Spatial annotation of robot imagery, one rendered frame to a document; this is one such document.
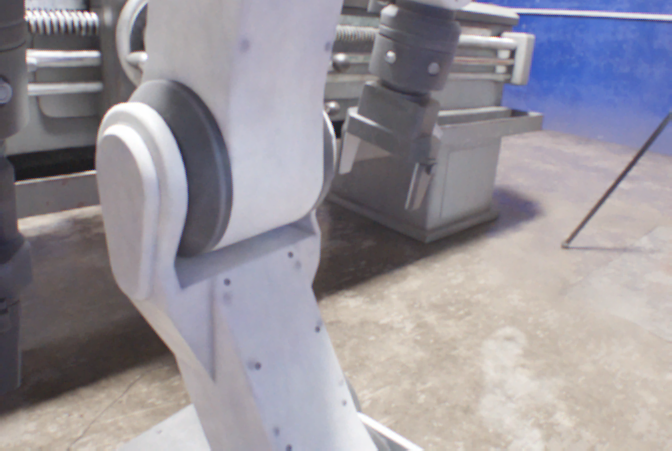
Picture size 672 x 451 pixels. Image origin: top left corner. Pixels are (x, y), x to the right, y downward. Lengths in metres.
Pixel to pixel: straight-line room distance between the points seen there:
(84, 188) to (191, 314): 0.58
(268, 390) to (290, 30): 0.29
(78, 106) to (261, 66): 0.78
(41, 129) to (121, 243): 0.72
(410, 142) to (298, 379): 0.27
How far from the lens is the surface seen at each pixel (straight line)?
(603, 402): 1.28
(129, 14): 0.88
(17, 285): 0.29
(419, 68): 0.53
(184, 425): 0.78
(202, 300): 0.42
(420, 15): 0.53
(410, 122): 0.55
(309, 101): 0.41
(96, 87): 1.04
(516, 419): 1.15
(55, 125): 1.12
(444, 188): 1.87
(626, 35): 4.62
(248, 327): 0.44
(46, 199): 0.96
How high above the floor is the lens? 0.72
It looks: 19 degrees down
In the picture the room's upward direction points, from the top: 4 degrees clockwise
